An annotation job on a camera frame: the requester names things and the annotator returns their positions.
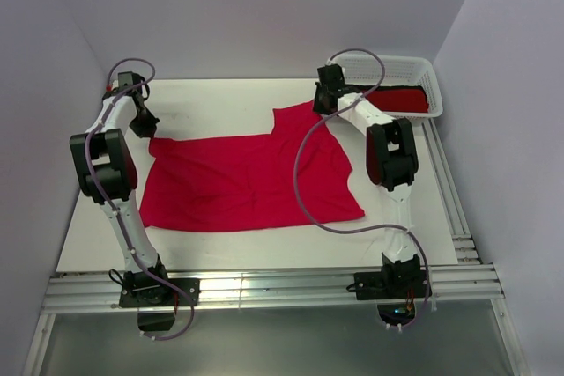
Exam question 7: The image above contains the red t-shirt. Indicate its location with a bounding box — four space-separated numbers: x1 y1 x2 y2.
140 102 365 232
366 90 429 114

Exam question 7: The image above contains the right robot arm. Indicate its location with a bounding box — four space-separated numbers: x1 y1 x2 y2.
314 82 420 297

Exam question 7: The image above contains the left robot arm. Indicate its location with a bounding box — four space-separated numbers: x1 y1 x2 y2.
70 96 172 305

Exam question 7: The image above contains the white plastic basket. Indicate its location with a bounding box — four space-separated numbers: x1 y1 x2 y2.
330 51 443 121

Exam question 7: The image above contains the rolled red t-shirt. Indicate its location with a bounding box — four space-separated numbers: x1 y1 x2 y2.
366 90 429 114

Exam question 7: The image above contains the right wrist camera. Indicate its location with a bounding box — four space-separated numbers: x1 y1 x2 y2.
317 63 345 92

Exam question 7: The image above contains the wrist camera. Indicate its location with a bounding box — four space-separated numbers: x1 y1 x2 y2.
317 63 345 92
102 71 151 100

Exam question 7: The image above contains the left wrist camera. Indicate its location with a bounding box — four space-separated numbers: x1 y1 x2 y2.
102 71 151 100

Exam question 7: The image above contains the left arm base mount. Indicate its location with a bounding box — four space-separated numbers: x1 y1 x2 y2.
118 278 200 334

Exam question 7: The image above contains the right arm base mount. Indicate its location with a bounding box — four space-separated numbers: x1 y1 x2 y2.
345 255 432 329

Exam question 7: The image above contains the aluminium table frame rail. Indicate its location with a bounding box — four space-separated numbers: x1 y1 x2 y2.
24 122 530 375

